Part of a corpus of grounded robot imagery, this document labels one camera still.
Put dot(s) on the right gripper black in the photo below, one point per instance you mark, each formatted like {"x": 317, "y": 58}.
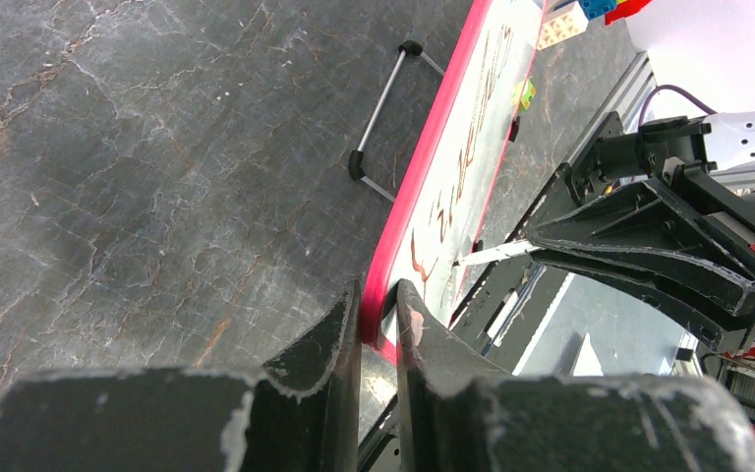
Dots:
{"x": 670, "y": 247}

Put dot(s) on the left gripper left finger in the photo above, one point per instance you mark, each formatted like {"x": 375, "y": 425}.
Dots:
{"x": 298, "y": 411}

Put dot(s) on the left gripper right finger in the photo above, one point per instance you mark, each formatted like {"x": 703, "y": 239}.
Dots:
{"x": 461, "y": 412}

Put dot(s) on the white whiteboard marker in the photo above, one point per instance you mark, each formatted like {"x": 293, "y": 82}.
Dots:
{"x": 501, "y": 252}

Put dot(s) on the whiteboard with pink frame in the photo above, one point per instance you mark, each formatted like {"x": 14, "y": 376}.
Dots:
{"x": 439, "y": 208}

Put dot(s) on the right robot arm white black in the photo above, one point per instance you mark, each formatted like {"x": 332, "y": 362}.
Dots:
{"x": 612, "y": 163}

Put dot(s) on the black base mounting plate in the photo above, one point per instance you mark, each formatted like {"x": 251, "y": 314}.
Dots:
{"x": 503, "y": 310}

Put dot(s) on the green owl toy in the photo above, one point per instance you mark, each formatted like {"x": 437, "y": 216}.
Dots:
{"x": 524, "y": 93}

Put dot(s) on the colourful toy brick stack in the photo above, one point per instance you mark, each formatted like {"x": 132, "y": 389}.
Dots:
{"x": 570, "y": 18}

